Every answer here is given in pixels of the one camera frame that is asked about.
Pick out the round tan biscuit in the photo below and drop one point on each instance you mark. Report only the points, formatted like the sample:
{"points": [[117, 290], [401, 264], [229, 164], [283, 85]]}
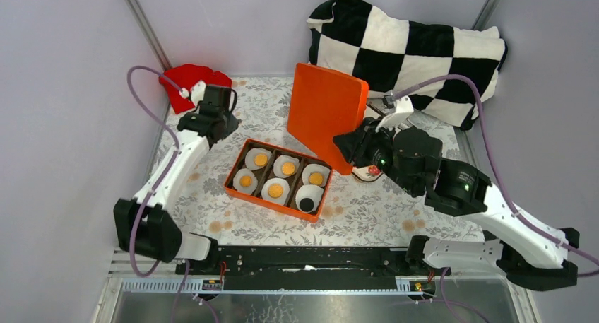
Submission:
{"points": [[245, 181], [275, 191], [260, 159], [288, 168], [316, 178]]}

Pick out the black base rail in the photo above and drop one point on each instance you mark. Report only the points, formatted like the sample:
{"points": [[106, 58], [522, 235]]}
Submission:
{"points": [[244, 267]]}

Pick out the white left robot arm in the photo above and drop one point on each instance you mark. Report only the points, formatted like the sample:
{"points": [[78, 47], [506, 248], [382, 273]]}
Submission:
{"points": [[144, 224]]}

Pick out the white paper cupcake liner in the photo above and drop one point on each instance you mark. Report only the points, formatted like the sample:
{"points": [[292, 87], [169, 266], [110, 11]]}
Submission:
{"points": [[283, 159], [235, 181], [311, 191], [249, 158], [313, 167], [276, 180]]}

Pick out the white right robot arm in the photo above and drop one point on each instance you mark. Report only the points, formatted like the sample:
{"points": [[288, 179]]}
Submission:
{"points": [[527, 252]]}

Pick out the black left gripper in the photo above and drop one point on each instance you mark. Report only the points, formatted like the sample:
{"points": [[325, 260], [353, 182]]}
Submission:
{"points": [[232, 125]]}

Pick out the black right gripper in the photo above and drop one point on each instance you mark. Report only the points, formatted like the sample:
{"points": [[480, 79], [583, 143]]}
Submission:
{"points": [[352, 143]]}

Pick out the black sandwich cookie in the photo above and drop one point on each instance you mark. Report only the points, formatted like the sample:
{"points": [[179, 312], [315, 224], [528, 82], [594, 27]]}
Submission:
{"points": [[306, 205]]}

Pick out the red cloth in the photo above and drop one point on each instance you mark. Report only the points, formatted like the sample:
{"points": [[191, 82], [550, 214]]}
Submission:
{"points": [[187, 76]]}

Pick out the orange cookie tin box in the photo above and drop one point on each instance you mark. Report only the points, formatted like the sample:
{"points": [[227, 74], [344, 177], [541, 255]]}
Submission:
{"points": [[266, 173]]}

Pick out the white strawberry tray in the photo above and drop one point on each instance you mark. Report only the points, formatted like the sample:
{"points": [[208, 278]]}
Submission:
{"points": [[375, 109]]}

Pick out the checkered black white pillow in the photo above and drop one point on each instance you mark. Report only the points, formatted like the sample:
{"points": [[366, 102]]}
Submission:
{"points": [[359, 39]]}

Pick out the orange tin lid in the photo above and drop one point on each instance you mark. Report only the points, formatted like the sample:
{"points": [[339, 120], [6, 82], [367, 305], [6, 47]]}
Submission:
{"points": [[325, 103]]}

